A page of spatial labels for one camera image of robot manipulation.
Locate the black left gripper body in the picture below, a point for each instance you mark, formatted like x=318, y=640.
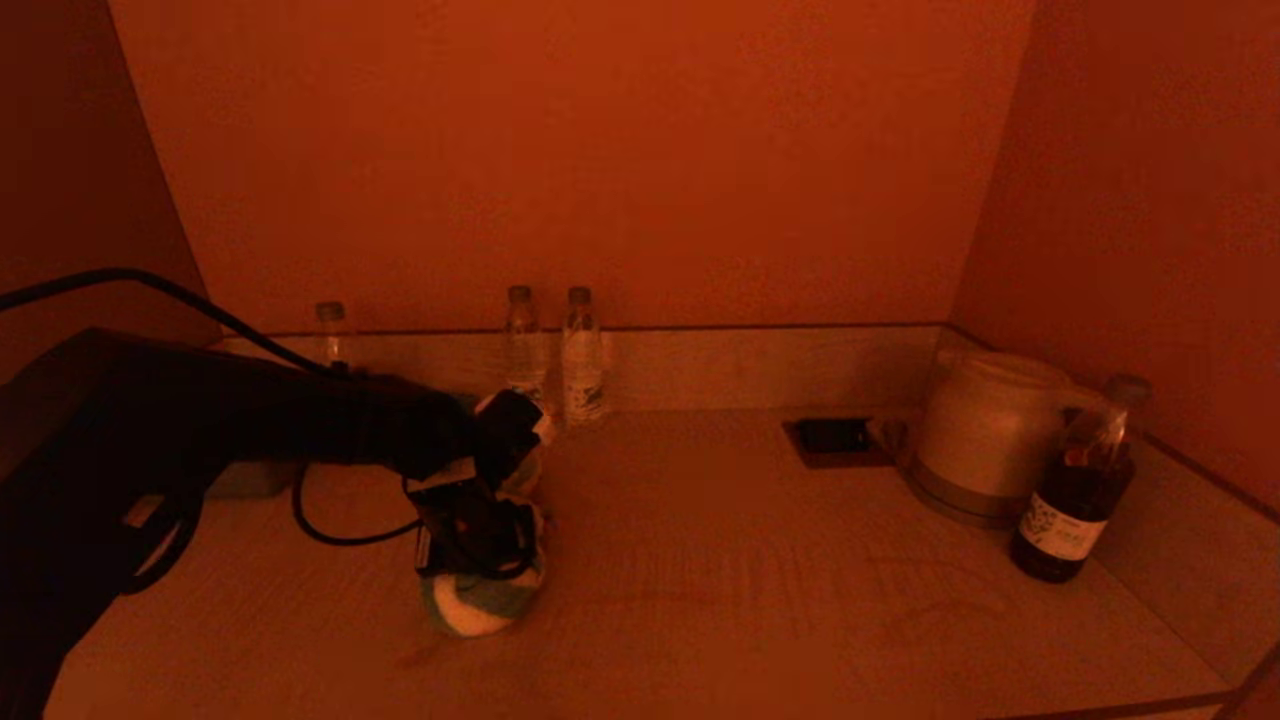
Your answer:
x=470, y=530

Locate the green white striped towel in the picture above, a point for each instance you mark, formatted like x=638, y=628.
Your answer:
x=480, y=605

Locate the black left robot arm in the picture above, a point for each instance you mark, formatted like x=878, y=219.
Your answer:
x=200, y=420

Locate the clear water bottle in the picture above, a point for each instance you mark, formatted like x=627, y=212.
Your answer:
x=525, y=350
x=582, y=370

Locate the grey tissue box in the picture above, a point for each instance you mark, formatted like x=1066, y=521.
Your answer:
x=255, y=480

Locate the brown drink bottle patterned label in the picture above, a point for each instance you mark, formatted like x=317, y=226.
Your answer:
x=332, y=335

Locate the black pop-up power socket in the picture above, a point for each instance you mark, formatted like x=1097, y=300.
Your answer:
x=835, y=440

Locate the grey kettle base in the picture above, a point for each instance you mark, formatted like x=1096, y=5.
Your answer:
x=950, y=505

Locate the white electric kettle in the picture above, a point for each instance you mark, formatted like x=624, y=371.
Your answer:
x=990, y=420

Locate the brown drink bottle white label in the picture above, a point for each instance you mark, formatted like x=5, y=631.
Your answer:
x=1075, y=500

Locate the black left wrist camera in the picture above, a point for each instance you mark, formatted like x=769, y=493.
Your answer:
x=510, y=425

